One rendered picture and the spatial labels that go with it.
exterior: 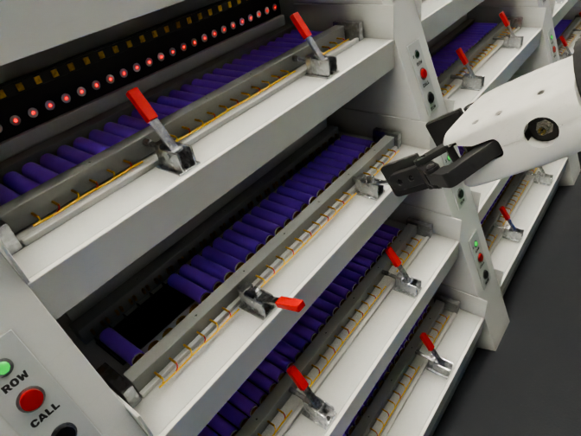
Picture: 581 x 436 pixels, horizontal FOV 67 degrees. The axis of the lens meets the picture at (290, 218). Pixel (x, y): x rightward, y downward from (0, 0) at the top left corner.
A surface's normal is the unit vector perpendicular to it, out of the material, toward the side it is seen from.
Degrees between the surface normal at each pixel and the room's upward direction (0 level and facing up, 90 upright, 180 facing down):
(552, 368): 0
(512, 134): 84
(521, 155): 92
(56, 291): 111
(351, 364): 20
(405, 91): 90
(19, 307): 90
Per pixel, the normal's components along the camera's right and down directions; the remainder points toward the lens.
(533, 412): -0.41, -0.84
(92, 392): 0.68, -0.01
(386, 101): -0.61, 0.55
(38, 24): 0.78, 0.29
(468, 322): -0.14, -0.79
